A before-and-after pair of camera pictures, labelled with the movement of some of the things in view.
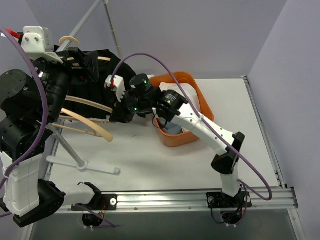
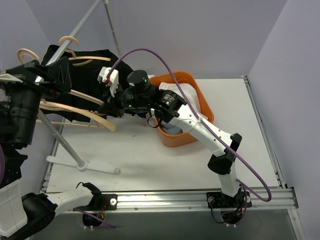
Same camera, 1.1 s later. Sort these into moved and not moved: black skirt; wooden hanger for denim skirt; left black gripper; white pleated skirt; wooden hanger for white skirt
Moved: left black gripper; wooden hanger for denim skirt; wooden hanger for white skirt
Not moved: white pleated skirt; black skirt
